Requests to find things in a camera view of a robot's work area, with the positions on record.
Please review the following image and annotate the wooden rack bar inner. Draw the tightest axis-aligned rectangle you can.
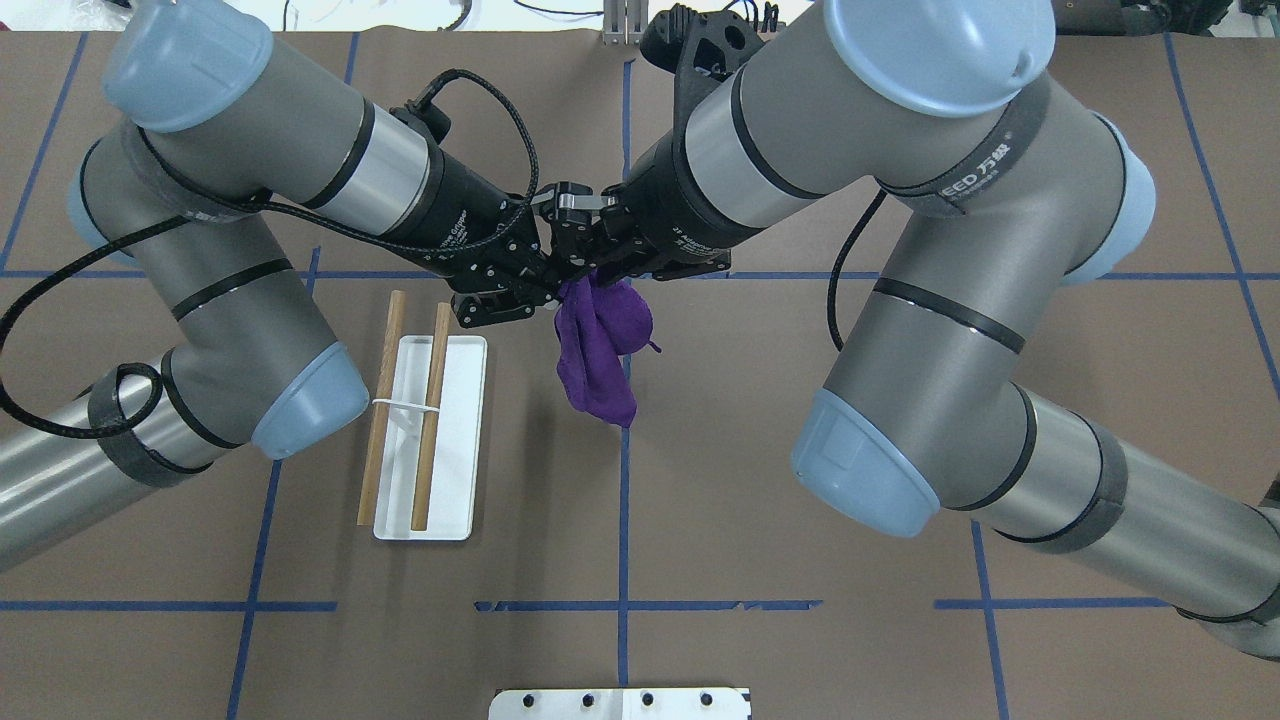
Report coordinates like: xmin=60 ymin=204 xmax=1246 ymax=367
xmin=410 ymin=302 xmax=453 ymax=532

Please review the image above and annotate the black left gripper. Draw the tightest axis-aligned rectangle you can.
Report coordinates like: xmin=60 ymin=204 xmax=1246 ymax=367
xmin=404 ymin=151 xmax=602 ymax=329

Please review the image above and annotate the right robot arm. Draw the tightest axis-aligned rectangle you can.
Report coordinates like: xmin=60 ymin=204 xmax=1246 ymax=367
xmin=581 ymin=1 xmax=1279 ymax=661

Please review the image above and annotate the aluminium frame post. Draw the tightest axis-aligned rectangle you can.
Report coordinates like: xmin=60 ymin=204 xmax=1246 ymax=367
xmin=602 ymin=0 xmax=650 ymax=47

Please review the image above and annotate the white rack base tray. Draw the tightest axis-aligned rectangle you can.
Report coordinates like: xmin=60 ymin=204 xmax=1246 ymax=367
xmin=372 ymin=334 xmax=488 ymax=541

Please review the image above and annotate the purple towel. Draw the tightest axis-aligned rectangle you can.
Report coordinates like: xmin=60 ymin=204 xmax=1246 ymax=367
xmin=554 ymin=272 xmax=655 ymax=429

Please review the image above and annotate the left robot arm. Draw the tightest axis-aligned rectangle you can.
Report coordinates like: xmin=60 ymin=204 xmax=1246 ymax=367
xmin=3 ymin=1 xmax=573 ymax=569

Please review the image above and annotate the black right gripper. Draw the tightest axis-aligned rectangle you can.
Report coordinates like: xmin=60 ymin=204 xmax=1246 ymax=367
xmin=595 ymin=131 xmax=736 ymax=283

